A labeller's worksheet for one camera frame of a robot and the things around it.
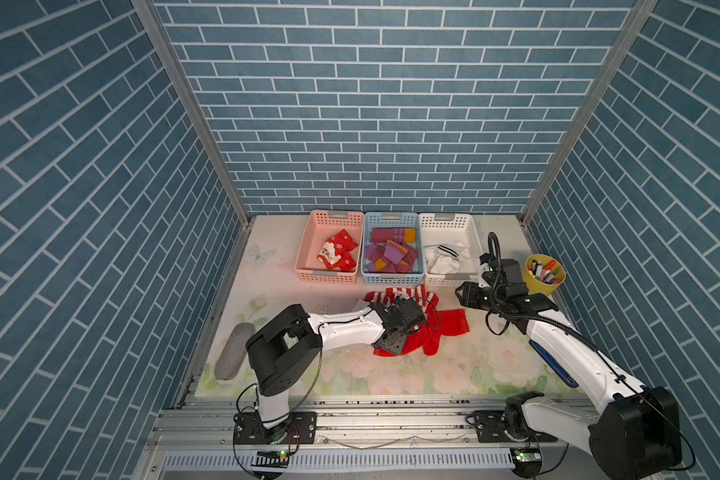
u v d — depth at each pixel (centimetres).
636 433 39
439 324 93
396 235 109
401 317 68
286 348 49
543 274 91
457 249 107
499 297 64
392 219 116
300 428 73
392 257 101
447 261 99
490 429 74
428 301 96
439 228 116
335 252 105
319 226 117
